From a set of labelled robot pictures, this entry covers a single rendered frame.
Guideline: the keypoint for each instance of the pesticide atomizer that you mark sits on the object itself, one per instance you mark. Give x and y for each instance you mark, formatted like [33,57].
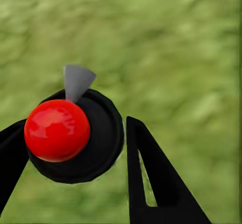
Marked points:
[76,134]

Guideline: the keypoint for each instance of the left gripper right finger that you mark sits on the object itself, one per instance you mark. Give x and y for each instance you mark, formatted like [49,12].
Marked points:
[176,204]

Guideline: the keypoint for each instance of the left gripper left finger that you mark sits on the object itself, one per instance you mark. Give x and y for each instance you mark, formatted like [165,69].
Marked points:
[13,159]

